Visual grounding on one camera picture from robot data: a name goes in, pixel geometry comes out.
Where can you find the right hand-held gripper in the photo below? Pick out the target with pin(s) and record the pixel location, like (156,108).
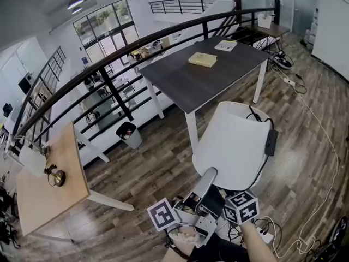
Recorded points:
(242,207)

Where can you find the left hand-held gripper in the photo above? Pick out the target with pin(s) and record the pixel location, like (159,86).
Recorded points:
(163,214)

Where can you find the white-shaded black table lamp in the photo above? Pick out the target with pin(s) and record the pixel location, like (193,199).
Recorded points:
(231,146)

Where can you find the person's right forearm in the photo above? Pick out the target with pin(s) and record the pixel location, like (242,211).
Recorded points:
(256,244)

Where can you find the person's left forearm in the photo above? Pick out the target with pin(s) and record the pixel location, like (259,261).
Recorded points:
(174,256)

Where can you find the small brass base lamp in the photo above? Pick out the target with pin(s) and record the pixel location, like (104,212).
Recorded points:
(32,160)

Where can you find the person's left hand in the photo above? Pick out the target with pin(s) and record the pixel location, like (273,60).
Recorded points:
(186,236)

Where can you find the white power strip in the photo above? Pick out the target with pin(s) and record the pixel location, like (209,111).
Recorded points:
(265,235)
(289,82)

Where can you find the person's black clothing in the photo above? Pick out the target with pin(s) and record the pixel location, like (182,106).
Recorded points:
(218,251)

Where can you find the grey trash bin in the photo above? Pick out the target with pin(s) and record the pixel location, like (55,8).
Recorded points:
(133,138)

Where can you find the cream hardcover book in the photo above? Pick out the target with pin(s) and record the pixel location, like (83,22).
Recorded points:
(202,59)

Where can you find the curved black metal railing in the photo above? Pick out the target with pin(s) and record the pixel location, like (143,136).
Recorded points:
(117,95)

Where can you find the yellow and white pamphlet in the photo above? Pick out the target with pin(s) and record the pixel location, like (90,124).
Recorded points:
(225,45)

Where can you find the black and white floor machine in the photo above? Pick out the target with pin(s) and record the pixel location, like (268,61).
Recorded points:
(283,60)

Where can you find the small dark metal ornament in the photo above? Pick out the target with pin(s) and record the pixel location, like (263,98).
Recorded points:
(45,151)

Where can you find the light wooden table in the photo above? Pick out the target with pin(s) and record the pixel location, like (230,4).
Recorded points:
(43,206)

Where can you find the brown wooden side table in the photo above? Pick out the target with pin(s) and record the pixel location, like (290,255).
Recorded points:
(272,30)

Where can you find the white box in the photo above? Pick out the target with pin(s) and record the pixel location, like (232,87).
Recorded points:
(264,21)

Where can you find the black stair railing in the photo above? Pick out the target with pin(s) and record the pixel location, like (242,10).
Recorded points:
(201,5)

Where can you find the large black-framed window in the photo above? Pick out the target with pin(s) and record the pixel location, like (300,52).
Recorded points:
(109,29)

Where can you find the stack of white storage boxes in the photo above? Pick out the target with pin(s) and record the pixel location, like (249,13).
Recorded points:
(312,29)

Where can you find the round ceiling light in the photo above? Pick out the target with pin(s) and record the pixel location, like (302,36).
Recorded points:
(75,4)
(77,10)

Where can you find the black wall box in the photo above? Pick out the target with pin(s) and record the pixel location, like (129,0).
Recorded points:
(25,84)

